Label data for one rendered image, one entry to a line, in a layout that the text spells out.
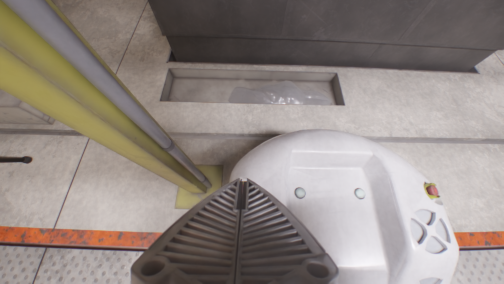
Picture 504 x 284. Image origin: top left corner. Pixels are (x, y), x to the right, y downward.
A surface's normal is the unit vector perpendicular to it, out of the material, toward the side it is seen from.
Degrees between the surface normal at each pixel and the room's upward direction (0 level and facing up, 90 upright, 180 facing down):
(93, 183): 0
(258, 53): 90
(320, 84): 0
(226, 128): 0
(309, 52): 90
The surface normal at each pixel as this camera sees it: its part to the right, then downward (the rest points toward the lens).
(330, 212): 0.04, -0.44
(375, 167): -0.91, 0.09
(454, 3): -0.01, 0.90
